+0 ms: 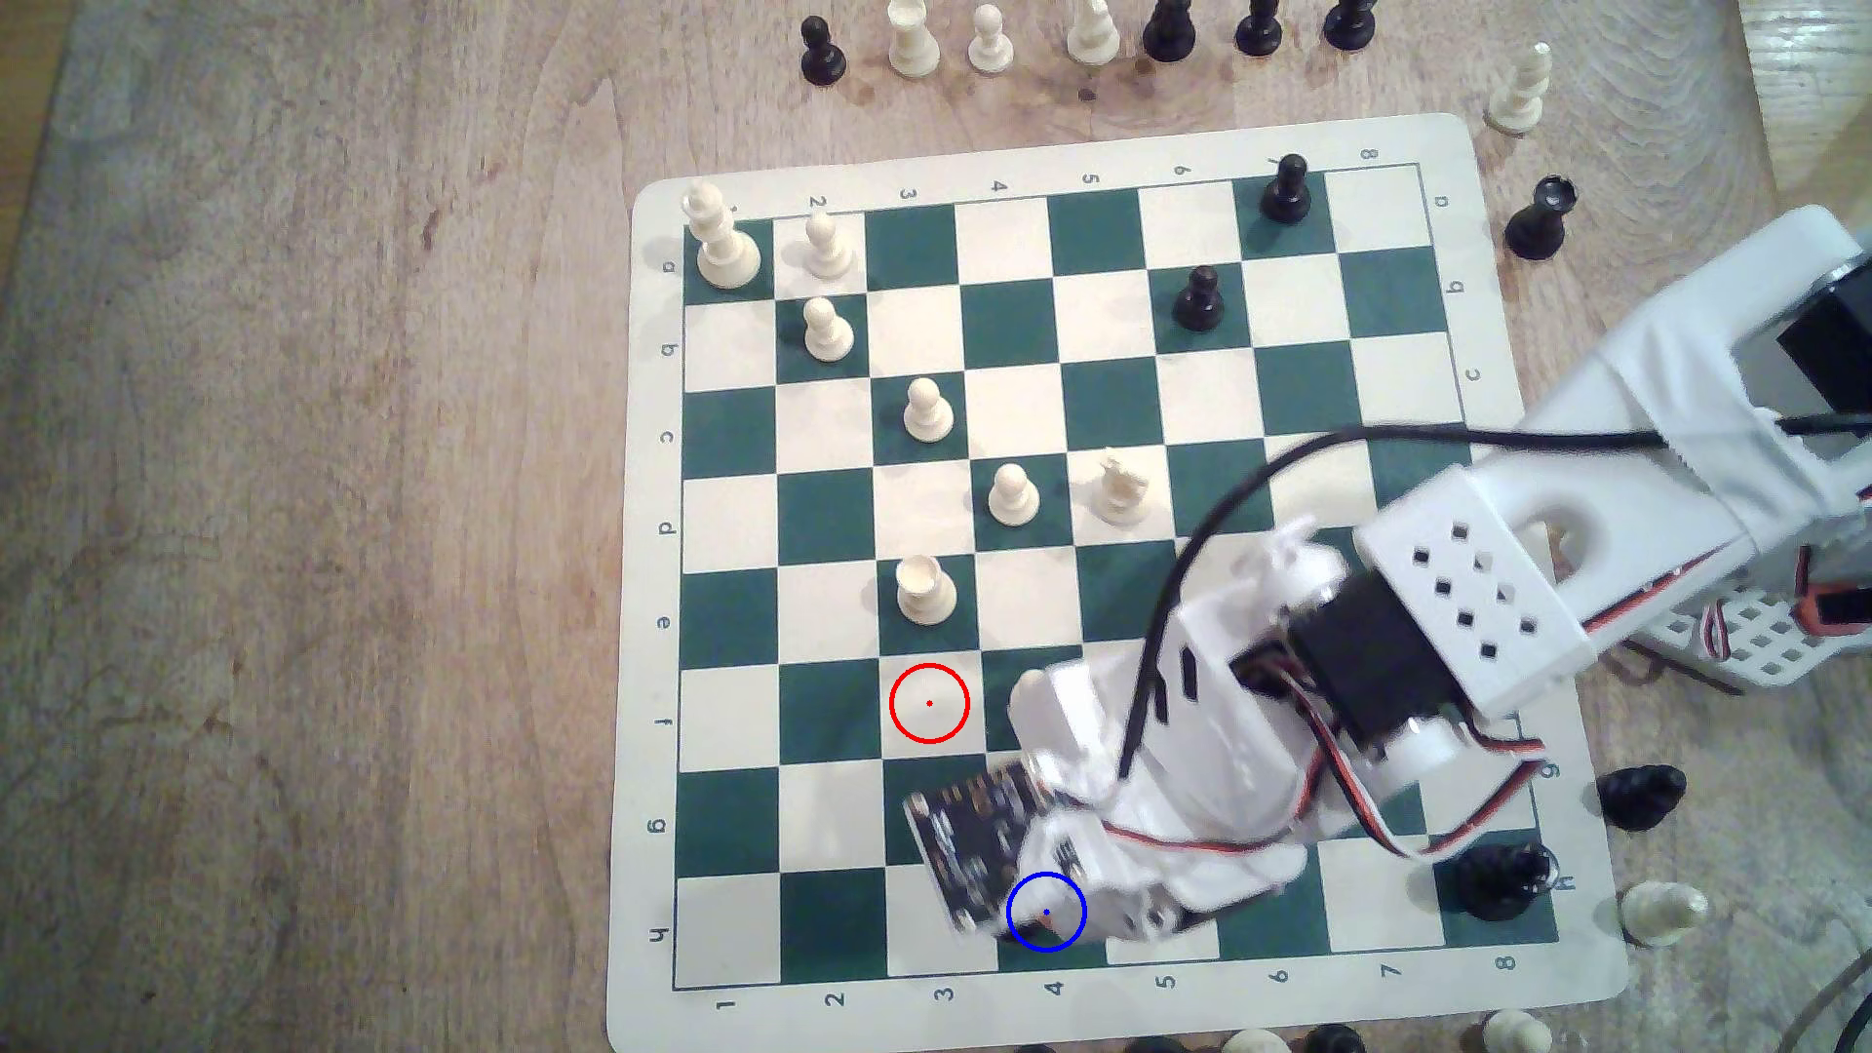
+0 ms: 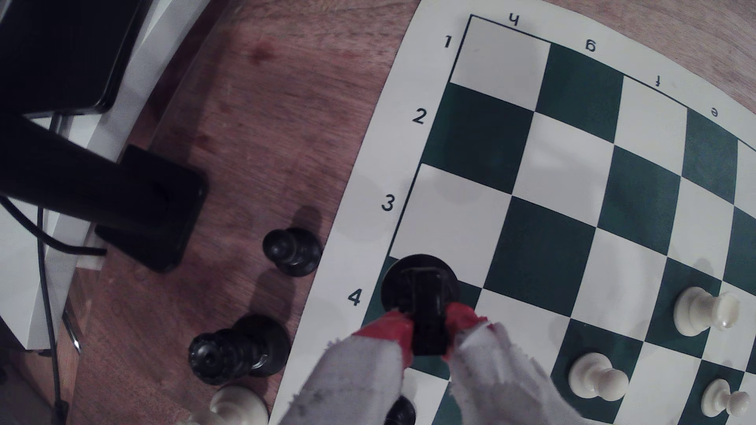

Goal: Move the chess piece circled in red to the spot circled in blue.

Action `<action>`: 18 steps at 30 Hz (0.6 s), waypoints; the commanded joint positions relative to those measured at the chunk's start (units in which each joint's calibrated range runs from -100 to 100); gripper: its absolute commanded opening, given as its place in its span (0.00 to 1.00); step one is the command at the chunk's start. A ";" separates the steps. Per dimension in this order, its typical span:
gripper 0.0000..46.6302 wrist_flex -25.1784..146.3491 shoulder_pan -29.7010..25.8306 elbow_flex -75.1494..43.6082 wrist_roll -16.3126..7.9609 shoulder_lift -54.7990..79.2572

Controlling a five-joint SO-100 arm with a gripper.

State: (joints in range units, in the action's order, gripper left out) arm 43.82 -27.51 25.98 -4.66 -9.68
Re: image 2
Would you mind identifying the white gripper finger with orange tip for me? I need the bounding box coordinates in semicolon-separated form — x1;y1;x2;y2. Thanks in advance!
443;302;591;425
279;310;415;425

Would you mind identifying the black rook chess piece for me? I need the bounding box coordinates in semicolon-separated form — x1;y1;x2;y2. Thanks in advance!
381;254;461;357

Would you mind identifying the black pawn chess piece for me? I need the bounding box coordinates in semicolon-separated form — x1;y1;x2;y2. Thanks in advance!
384;395;417;425

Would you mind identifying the white pawn chess piece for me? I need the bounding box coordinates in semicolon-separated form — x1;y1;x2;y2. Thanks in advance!
568;352;630;402
700;378;752;418

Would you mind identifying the large black chess piece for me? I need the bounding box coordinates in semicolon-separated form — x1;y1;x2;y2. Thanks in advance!
188;313;292;386

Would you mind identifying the white rook chess piece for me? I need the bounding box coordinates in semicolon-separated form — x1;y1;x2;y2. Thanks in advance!
673;286;741;338

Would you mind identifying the green white chess board mat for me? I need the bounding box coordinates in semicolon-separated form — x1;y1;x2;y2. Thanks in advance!
269;0;756;425

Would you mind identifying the black stand with foot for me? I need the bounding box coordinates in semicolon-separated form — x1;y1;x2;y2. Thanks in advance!
0;115;209;273

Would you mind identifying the black flat device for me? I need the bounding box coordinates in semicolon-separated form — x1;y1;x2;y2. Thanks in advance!
0;0;156;117

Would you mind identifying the black cable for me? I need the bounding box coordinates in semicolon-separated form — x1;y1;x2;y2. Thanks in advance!
0;196;108;257
35;203;69;425

